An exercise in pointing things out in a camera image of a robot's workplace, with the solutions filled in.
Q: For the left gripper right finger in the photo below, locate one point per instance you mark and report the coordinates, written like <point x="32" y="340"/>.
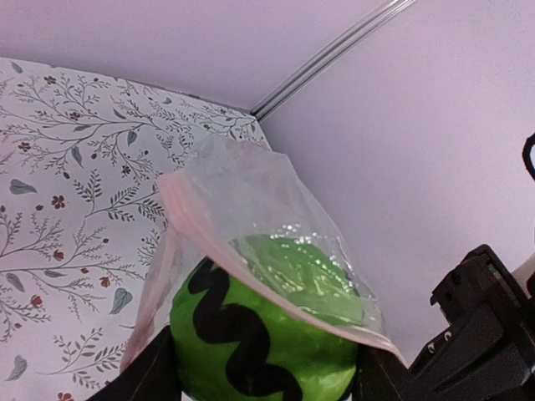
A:
<point x="382" y="376"/>

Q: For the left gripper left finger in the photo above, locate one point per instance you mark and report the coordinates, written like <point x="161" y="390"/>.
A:
<point x="152" y="376"/>

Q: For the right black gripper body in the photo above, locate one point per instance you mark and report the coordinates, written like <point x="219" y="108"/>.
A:
<point x="487" y="351"/>

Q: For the green toy watermelon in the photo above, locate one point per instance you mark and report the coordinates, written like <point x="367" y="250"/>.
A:
<point x="233" y="344"/>

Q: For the clear zip top bag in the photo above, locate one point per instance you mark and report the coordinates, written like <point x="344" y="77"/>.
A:
<point x="244" y="207"/>

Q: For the floral table cloth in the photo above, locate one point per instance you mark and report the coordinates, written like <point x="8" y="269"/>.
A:
<point x="80" y="216"/>

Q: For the right aluminium frame post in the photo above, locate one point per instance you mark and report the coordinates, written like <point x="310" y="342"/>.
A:
<point x="327" y="56"/>

